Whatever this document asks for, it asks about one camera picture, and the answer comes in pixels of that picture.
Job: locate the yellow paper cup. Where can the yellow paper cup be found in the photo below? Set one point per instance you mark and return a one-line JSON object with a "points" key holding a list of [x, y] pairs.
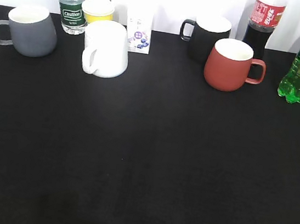
{"points": [[96, 10]]}

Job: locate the red ceramic mug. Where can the red ceramic mug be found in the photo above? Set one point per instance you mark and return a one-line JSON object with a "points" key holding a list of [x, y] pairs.
{"points": [[229, 63]]}

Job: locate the cola bottle red label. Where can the cola bottle red label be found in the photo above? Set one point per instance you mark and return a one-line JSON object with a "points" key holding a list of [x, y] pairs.
{"points": [[262, 22]]}

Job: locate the grey ceramic mug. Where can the grey ceramic mug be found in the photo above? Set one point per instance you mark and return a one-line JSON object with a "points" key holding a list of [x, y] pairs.
{"points": [[32, 30]]}

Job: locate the Cestbon clear water bottle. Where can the Cestbon clear water bottle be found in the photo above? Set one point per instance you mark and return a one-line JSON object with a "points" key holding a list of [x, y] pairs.
{"points": [[72, 16]]}

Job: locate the white ceramic mug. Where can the white ceramic mug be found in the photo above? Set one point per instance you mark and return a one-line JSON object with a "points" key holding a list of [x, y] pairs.
{"points": [[105, 51]]}

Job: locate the white blueberry milk carton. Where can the white blueberry milk carton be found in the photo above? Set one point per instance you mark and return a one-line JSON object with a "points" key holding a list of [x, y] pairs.
{"points": [[139, 28]]}

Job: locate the black ceramic mug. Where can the black ceramic mug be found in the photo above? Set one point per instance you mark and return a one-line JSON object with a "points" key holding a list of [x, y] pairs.
{"points": [[207, 30]]}

